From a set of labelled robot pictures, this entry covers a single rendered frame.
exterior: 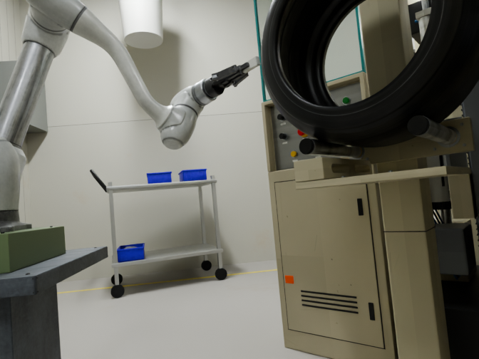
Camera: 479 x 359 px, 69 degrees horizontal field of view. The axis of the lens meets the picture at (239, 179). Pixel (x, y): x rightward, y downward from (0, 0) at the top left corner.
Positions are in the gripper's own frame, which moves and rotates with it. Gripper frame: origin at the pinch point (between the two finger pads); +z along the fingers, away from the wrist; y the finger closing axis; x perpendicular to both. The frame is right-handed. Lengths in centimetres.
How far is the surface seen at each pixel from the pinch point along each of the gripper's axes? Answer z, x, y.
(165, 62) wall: -239, -164, 175
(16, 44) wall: -346, -206, 48
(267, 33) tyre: 15.9, 1.0, -11.8
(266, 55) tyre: 13.9, 6.7, -11.8
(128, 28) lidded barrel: -206, -166, 104
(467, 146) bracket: 51, 44, 24
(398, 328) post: 18, 96, 26
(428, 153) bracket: 41, 43, 24
